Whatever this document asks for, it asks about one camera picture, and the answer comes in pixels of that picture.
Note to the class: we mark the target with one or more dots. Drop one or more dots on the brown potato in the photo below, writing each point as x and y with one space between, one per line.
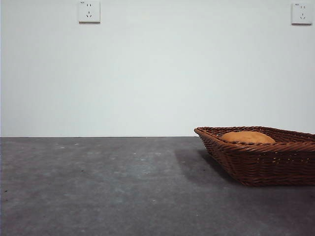
248 137

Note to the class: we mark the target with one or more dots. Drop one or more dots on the brown woven wicker basket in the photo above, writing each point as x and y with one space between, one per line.
258 164

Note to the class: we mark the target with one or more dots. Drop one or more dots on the white wall power socket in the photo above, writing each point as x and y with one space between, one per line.
301 13
89 12

